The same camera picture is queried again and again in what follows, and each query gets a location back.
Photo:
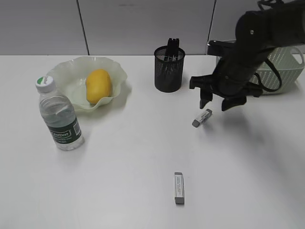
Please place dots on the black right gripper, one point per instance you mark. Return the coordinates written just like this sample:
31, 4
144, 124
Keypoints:
230, 80

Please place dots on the black marker pen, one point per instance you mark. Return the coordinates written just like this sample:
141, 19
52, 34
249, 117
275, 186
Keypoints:
169, 49
173, 48
176, 49

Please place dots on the yellow mango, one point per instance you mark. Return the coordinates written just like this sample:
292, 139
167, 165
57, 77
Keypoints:
98, 86

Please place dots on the clear Cestbon water bottle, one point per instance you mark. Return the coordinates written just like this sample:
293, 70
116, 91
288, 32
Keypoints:
59, 115

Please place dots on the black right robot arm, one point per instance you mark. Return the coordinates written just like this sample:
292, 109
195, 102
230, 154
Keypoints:
257, 34

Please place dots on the grey white eraser upper right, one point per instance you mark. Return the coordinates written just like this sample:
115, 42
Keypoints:
202, 118

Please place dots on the grey white eraser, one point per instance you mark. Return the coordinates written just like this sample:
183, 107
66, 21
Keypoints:
179, 196
202, 118

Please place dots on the black mesh pen holder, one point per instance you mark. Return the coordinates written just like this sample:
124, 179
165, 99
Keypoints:
168, 74

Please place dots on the pale green plastic basket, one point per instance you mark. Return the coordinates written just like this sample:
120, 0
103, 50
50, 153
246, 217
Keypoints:
289, 62

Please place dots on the grey white eraser lower middle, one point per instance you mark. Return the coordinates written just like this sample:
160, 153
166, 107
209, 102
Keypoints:
179, 196

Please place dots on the pale green wavy plate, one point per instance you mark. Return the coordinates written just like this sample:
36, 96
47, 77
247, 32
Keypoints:
70, 77

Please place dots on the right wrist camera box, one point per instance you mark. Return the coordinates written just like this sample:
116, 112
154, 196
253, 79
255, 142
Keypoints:
219, 48

